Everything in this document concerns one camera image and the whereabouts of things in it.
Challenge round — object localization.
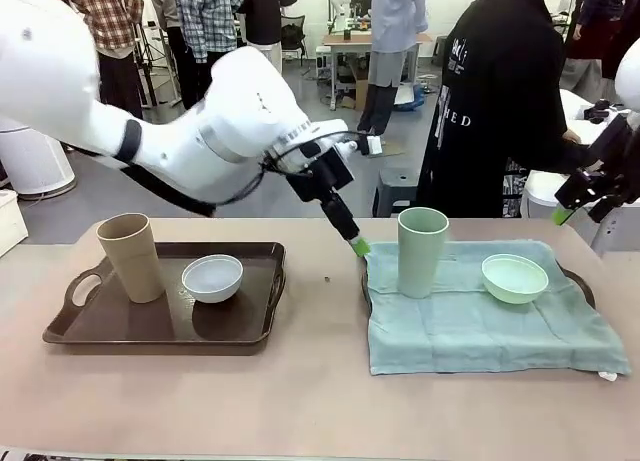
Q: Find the person in black clothes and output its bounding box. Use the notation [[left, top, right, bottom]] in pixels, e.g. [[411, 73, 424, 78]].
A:
[[417, 0, 602, 220]]

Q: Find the white cylindrical air purifier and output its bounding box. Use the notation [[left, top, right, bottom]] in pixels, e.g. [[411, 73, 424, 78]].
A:
[[0, 114, 79, 198]]

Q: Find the person in red plaid shirt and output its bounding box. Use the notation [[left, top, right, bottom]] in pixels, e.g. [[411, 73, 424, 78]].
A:
[[66, 0, 147, 121]]

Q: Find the tall beige cup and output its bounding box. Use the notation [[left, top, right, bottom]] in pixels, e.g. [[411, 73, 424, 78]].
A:
[[95, 213, 167, 305]]

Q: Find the grey plastic stool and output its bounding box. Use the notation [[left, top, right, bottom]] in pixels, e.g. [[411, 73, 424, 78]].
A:
[[373, 166, 422, 219]]

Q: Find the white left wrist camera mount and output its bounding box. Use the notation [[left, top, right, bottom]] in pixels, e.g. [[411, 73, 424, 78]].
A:
[[348, 133, 384, 158]]

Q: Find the black office chair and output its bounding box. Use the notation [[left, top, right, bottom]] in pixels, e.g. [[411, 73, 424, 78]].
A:
[[278, 13, 307, 63]]

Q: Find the white bowl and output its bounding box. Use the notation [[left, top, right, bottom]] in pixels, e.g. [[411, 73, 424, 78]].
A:
[[181, 253, 245, 305]]

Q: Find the person in dark red clothes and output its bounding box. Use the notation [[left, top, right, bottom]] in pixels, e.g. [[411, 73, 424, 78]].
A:
[[564, 0, 640, 98]]

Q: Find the wood-topped background table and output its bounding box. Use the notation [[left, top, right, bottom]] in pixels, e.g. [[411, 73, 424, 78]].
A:
[[322, 29, 434, 113]]

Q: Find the white storage box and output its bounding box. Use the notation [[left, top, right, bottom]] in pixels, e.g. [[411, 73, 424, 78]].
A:
[[0, 187, 30, 258]]

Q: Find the person in blue plaid shirt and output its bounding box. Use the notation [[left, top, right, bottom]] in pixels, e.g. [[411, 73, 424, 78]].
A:
[[172, 0, 247, 113]]

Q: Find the person in light blue shirt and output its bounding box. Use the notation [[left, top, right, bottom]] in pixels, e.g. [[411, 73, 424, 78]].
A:
[[356, 0, 430, 138]]

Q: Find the cardboard box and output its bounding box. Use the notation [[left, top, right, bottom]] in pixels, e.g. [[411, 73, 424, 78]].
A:
[[338, 63, 372, 113]]

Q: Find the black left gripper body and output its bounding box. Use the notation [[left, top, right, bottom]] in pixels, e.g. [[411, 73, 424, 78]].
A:
[[286, 144, 356, 203]]

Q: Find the pale green bowl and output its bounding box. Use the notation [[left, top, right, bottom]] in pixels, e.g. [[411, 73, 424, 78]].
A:
[[481, 253, 550, 306]]

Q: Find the teal cloth mat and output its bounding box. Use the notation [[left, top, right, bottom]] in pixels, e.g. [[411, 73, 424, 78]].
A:
[[360, 238, 633, 383]]

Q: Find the black stand pole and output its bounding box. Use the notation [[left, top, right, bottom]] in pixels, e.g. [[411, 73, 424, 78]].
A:
[[561, 0, 590, 58]]

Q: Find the tall pale green cup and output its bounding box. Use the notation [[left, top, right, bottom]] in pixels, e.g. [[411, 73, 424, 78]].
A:
[[397, 206, 450, 300]]

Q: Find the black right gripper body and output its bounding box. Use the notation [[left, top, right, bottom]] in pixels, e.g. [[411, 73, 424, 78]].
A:
[[581, 112, 640, 205]]

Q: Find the dark brown serving tray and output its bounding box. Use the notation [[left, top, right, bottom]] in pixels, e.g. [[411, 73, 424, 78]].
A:
[[360, 259, 597, 323], [42, 240, 287, 357]]

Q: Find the person in grey top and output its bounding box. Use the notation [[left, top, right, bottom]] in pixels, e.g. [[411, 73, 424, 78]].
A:
[[148, 0, 187, 108]]

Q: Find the person in black vest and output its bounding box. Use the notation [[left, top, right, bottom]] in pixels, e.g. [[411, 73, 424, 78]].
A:
[[237, 0, 299, 78]]

